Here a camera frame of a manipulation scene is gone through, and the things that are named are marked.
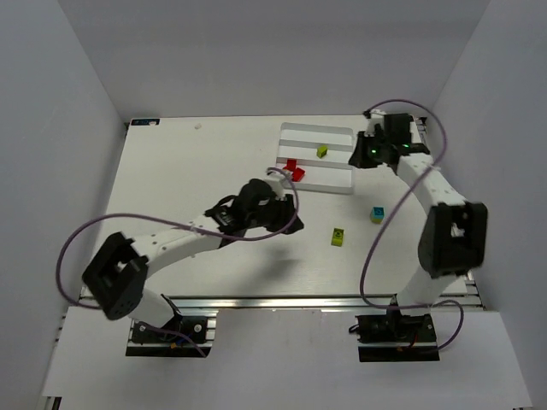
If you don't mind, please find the green lego brick square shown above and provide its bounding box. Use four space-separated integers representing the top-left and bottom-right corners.
316 145 328 158

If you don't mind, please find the blue label left corner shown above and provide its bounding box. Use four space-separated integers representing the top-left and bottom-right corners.
130 118 160 126

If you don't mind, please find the white three-compartment tray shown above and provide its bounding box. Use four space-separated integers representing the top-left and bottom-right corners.
276 122 356 195

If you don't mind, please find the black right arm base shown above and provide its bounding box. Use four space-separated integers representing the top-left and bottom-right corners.
349 310 437 348

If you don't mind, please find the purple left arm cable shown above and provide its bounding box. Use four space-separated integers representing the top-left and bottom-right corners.
56 166 300 357

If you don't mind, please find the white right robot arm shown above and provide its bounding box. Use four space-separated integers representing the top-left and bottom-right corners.
349 110 488 317

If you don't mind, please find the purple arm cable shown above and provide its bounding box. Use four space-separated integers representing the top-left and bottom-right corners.
359 98 468 352
56 166 300 357

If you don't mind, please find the red lego brick small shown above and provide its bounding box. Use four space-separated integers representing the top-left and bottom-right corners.
285 159 297 171

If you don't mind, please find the small teal lego brick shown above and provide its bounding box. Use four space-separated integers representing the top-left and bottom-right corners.
370 207 385 220

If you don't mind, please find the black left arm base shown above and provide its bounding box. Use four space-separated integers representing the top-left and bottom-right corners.
131 316 208 344

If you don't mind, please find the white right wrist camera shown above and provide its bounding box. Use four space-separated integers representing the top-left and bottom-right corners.
363 108 386 134

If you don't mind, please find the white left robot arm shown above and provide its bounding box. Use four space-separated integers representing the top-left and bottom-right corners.
82 179 304 334

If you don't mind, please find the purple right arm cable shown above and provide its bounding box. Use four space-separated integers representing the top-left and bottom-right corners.
359 98 468 352

